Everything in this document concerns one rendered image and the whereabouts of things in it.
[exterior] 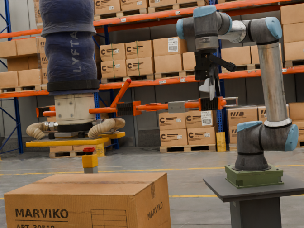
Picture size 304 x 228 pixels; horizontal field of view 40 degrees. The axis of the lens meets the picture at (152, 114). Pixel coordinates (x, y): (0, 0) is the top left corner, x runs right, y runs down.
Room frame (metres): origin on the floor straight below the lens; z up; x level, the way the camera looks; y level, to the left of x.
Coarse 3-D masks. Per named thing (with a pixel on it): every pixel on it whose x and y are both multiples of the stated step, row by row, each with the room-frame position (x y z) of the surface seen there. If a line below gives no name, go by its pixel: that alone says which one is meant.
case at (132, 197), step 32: (32, 192) 1.74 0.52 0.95; (64, 192) 1.69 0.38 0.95; (96, 192) 1.64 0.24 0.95; (128, 192) 1.60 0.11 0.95; (160, 192) 1.83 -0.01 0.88; (32, 224) 1.72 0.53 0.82; (64, 224) 1.67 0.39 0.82; (96, 224) 1.62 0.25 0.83; (128, 224) 1.58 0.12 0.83; (160, 224) 1.80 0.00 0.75
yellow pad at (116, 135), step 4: (108, 132) 1.91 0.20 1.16; (116, 132) 1.90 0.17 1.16; (120, 132) 1.92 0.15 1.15; (124, 132) 1.93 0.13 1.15; (72, 136) 1.91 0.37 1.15; (88, 136) 1.89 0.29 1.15; (104, 136) 1.86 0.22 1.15; (108, 136) 1.86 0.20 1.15; (112, 136) 1.85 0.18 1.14; (116, 136) 1.85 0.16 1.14; (120, 136) 1.88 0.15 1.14
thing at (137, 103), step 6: (120, 102) 1.79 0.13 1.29; (132, 102) 1.82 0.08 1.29; (138, 102) 1.78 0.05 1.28; (120, 108) 1.74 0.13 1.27; (126, 108) 1.74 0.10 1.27; (132, 108) 1.73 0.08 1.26; (120, 114) 1.74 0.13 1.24; (126, 114) 1.73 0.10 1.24; (132, 114) 1.72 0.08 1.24; (138, 114) 1.77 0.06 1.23
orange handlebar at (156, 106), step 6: (192, 102) 1.67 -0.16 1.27; (198, 102) 1.66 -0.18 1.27; (222, 102) 1.63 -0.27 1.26; (96, 108) 1.80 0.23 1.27; (102, 108) 1.79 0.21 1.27; (108, 108) 1.78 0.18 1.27; (114, 108) 1.77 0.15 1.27; (138, 108) 1.73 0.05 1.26; (144, 108) 1.72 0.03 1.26; (150, 108) 1.72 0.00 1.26; (156, 108) 1.71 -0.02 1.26; (162, 108) 1.70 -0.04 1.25; (48, 114) 1.86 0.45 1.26; (54, 114) 1.85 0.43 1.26
